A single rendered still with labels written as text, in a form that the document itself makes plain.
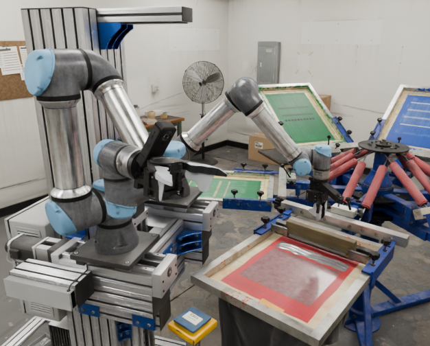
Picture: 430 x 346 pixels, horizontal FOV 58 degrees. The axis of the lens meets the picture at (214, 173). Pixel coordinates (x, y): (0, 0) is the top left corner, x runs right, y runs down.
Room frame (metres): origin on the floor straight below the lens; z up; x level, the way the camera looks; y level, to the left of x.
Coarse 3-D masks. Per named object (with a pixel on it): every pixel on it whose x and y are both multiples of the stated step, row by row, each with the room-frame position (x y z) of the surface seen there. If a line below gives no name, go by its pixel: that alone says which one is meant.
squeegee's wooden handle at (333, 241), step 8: (288, 224) 1.76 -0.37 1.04; (296, 224) 1.73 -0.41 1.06; (304, 224) 1.72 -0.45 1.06; (288, 232) 1.76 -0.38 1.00; (296, 232) 1.73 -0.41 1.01; (304, 232) 1.70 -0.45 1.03; (312, 232) 1.68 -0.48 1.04; (320, 232) 1.65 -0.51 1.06; (328, 232) 1.64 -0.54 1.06; (312, 240) 1.67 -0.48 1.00; (320, 240) 1.65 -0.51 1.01; (328, 240) 1.62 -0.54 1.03; (336, 240) 1.60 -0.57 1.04; (344, 240) 1.57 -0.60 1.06; (352, 240) 1.56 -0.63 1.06; (336, 248) 1.59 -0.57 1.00; (344, 248) 1.57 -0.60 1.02; (352, 248) 1.55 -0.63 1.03
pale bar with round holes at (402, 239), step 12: (288, 204) 2.02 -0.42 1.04; (300, 204) 2.02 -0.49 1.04; (312, 216) 1.93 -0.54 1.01; (324, 216) 1.88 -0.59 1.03; (336, 216) 1.86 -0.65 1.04; (348, 228) 1.79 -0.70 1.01; (360, 228) 1.76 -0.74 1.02; (372, 228) 1.72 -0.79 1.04; (384, 228) 1.72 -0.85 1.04; (396, 240) 1.64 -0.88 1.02; (408, 240) 1.64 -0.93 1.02
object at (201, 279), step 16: (256, 240) 1.71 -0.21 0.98; (368, 240) 1.69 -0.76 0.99; (224, 256) 1.54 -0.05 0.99; (208, 272) 1.43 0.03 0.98; (208, 288) 1.33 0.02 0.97; (224, 288) 1.30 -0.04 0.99; (352, 288) 1.30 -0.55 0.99; (240, 304) 1.23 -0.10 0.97; (256, 304) 1.20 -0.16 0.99; (336, 304) 1.20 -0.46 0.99; (352, 304) 1.24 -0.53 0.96; (272, 320) 1.14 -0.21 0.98; (288, 320) 1.12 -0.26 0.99; (336, 320) 1.13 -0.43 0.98; (304, 336) 1.05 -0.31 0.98; (320, 336) 1.04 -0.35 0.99
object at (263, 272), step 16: (288, 240) 1.75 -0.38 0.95; (256, 256) 1.60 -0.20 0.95; (272, 256) 1.60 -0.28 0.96; (288, 256) 1.60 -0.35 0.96; (240, 272) 1.47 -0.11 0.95; (256, 272) 1.47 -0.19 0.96; (272, 272) 1.47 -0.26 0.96; (288, 272) 1.47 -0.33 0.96; (240, 288) 1.35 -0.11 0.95; (256, 288) 1.35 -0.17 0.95; (272, 288) 1.35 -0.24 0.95
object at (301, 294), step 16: (336, 256) 1.60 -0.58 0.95; (304, 272) 1.47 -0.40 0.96; (320, 272) 1.47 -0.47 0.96; (336, 272) 1.47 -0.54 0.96; (288, 288) 1.35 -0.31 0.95; (304, 288) 1.35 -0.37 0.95; (320, 288) 1.35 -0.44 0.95; (336, 288) 1.35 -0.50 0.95; (288, 304) 1.25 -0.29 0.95; (304, 304) 1.25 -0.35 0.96; (320, 304) 1.25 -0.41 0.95; (304, 320) 1.16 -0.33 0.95
